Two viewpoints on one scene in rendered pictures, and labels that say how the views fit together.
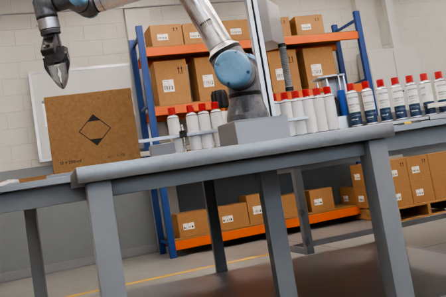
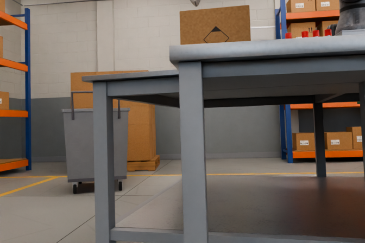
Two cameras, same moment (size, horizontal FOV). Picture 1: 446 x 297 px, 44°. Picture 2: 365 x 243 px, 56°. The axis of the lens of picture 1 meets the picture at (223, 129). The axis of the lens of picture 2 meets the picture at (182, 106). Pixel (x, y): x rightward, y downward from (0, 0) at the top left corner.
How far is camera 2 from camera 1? 57 cm
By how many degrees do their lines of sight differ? 25
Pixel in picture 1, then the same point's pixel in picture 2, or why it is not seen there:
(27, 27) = (209, 1)
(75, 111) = (202, 23)
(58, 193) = (176, 83)
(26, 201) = (152, 87)
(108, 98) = (230, 13)
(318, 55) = not seen: outside the picture
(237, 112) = (346, 24)
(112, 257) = (195, 133)
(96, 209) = (185, 87)
